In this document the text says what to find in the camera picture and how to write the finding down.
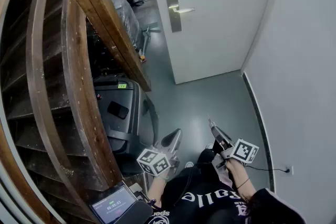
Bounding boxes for white door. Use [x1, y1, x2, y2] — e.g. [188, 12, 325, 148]
[145, 0, 277, 85]

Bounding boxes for plastic-wrapped black stack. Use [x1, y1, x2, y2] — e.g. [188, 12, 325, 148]
[104, 0, 144, 51]

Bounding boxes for brown wooden staircase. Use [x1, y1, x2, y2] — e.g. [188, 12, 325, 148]
[0, 0, 152, 224]

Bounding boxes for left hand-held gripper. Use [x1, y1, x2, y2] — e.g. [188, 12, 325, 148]
[136, 128, 184, 177]

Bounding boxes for tablet with timer screen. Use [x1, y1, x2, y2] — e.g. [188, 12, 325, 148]
[89, 183, 138, 224]

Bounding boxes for black hair tie wristband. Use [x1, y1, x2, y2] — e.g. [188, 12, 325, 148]
[236, 177, 250, 190]

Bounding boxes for black hard suitcase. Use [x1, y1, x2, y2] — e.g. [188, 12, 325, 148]
[93, 74, 160, 174]

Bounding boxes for grey metal bracket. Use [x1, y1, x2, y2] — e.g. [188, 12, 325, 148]
[128, 182, 144, 201]

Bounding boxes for thin black cable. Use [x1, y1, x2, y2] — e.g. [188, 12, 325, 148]
[245, 164, 290, 173]

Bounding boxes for black printed shirt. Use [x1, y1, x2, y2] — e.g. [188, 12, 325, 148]
[146, 165, 307, 224]

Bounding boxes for person's left forearm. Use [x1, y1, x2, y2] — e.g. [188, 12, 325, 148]
[146, 173, 169, 208]

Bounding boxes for black pouch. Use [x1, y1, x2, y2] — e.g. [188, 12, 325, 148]
[118, 200, 154, 224]

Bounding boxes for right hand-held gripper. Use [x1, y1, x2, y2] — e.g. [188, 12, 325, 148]
[209, 124, 259, 174]

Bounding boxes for black trousers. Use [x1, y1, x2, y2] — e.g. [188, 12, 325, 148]
[181, 148, 220, 177]

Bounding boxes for person's right forearm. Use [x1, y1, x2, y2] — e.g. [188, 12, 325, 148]
[226, 159, 257, 203]

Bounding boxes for metal door handle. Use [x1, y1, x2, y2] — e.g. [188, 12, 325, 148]
[165, 0, 196, 33]

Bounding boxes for black phone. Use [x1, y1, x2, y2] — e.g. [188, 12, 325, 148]
[107, 101, 130, 120]

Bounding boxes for grey metal rod tool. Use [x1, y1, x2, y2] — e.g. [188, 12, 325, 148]
[138, 22, 162, 62]

